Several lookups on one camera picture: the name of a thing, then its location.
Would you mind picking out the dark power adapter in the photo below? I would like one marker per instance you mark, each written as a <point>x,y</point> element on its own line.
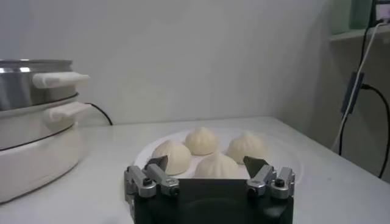
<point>352,94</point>

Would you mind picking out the white steamed baozi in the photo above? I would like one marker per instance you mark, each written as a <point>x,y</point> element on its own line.
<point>246,147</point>
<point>217,167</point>
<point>175,155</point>
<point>202,141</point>

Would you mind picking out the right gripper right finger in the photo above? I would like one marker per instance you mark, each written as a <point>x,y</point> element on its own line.
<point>262,178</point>

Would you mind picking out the white shelf board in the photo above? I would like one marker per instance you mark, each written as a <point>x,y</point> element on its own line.
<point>350,35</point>

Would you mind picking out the pale green box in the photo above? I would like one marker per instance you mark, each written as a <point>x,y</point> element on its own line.
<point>350,15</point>

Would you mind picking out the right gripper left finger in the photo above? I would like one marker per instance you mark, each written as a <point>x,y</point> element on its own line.
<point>163,179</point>

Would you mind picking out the white electric cooking pot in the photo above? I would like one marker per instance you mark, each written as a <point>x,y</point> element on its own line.
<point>33,164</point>

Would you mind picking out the large white plate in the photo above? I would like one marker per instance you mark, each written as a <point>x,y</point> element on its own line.
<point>283,158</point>

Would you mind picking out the perforated steel steamer basket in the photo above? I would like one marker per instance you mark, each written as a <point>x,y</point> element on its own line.
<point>21,88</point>

